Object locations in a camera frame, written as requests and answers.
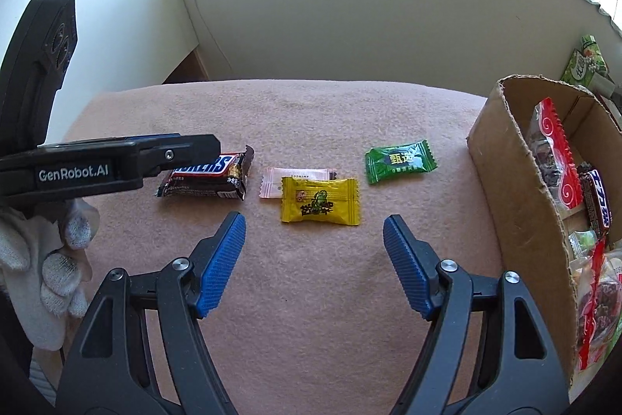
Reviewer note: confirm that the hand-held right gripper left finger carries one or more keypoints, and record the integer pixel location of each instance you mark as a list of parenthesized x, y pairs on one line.
[(221, 264)]

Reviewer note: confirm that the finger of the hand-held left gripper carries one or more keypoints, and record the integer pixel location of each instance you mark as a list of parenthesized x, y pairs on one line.
[(189, 150), (160, 136)]

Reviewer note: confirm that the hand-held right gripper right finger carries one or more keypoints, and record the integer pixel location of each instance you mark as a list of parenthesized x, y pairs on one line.
[(406, 264)]

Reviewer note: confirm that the brown chocolate bar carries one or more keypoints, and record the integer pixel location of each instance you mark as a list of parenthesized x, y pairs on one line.
[(214, 182)]

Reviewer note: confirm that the yellow candy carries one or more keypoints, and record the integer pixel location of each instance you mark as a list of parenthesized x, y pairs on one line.
[(320, 201)]

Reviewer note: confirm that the cardboard box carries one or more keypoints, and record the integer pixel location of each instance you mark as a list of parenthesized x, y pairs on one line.
[(515, 181)]

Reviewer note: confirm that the clear green-filled candy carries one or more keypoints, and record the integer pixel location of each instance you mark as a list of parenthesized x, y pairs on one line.
[(583, 240)]

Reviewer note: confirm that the small red-edged clear snack packet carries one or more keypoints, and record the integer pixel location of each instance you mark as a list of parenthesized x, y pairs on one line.
[(590, 327)]

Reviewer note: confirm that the large red-edged clear snack packet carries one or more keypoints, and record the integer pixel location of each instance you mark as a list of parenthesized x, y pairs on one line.
[(559, 138)]

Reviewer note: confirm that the chocolate bar blue-white label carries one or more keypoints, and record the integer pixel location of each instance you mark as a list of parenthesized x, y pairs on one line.
[(598, 201)]

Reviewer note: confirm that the person's left hand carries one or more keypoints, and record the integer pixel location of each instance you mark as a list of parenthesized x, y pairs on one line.
[(29, 279)]

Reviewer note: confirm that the pink-white candy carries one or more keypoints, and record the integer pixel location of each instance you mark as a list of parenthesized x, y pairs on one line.
[(272, 184)]

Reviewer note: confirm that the green candy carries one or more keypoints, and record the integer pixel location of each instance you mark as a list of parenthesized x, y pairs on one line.
[(398, 162)]

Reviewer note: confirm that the green white paper bag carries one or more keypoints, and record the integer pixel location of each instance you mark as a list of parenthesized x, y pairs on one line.
[(580, 72)]

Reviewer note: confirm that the green packet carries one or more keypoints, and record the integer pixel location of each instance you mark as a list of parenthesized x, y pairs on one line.
[(590, 43)]

